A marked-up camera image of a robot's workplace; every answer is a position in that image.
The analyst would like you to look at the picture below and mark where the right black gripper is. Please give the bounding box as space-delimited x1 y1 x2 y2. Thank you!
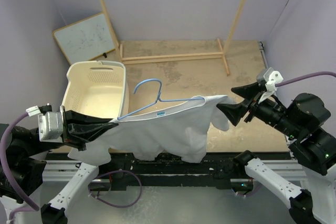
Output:
216 79 300 136

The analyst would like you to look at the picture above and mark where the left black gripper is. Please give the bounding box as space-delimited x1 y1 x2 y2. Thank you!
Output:
22 102 118 155

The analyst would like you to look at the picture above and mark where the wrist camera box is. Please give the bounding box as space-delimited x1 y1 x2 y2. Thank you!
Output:
256 67 283 103
26 103 63 143

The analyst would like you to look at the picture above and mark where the small whiteboard wooden frame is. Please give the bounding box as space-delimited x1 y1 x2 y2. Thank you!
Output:
52 13 115 65

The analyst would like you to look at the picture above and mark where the white plastic laundry basket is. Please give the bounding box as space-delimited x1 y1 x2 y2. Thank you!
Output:
62 61 129 119

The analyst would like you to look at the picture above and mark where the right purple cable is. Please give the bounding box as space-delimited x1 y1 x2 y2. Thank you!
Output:
275 71 336 88

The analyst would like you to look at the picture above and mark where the wooden clothes rack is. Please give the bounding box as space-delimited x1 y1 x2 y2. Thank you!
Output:
99 0 246 75

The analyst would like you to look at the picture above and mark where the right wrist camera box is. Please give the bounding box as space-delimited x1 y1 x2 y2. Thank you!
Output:
256 67 283 103

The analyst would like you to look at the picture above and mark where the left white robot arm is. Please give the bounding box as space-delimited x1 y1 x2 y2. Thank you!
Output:
1 104 116 223

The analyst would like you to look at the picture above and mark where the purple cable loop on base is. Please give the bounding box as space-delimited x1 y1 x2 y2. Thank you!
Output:
87 170 143 208

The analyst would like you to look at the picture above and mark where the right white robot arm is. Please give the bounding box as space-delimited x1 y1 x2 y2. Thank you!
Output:
217 82 335 223

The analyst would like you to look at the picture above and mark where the white t shirt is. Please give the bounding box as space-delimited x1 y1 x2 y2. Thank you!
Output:
68 95 235 166

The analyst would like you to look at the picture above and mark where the blue wire hanger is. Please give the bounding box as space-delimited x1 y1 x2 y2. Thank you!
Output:
117 78 207 121

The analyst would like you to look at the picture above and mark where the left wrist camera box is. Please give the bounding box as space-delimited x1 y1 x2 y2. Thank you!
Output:
26 103 63 143

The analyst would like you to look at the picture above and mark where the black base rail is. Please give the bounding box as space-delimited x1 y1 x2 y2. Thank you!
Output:
97 153 255 191

